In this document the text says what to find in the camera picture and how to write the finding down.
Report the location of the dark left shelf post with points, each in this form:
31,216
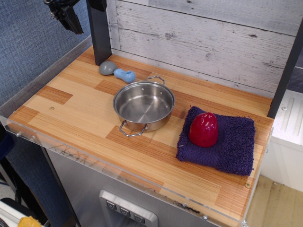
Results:
99,30

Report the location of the grey and blue toy scoop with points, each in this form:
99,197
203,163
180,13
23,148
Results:
108,68

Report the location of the clear acrylic front guard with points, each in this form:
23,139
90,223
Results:
82,177

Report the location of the yellow object at corner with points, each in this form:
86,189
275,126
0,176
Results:
29,222

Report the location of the white side counter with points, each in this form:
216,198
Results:
283,161

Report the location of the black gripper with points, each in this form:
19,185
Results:
66,14

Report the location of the dark shelf post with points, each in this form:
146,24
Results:
99,30
289,68

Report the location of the dark right shelf post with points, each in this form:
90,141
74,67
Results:
289,68

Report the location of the stainless steel pot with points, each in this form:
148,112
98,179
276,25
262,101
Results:
143,106

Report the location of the silver control panel with buttons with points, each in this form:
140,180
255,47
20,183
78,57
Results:
119,212

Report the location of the red toy pepper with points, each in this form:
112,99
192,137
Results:
204,130

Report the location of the purple folded towel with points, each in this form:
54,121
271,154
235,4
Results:
234,151

